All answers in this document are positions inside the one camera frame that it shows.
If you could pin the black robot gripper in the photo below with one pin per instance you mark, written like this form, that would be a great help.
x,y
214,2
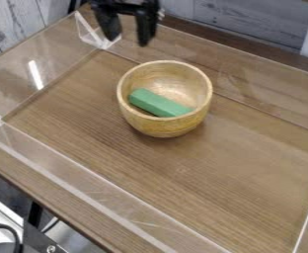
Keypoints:
x,y
107,10

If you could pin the brown wooden bowl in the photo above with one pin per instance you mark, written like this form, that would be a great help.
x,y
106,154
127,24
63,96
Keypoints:
x,y
179,82

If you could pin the green rectangular block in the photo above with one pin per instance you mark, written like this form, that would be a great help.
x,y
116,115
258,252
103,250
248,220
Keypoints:
x,y
156,104

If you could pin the clear acrylic tray walls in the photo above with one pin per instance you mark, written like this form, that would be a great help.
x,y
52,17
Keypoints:
x,y
223,190

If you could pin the black metal table bracket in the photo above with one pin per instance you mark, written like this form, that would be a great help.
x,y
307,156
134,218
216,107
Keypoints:
x,y
36,242

